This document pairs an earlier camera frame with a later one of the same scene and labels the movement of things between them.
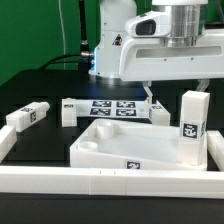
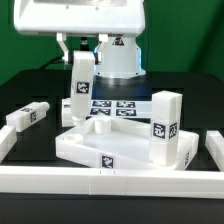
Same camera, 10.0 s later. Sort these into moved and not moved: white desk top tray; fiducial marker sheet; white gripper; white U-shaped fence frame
Moved: white gripper; white desk top tray
Not moved: white U-shaped fence frame; fiducial marker sheet
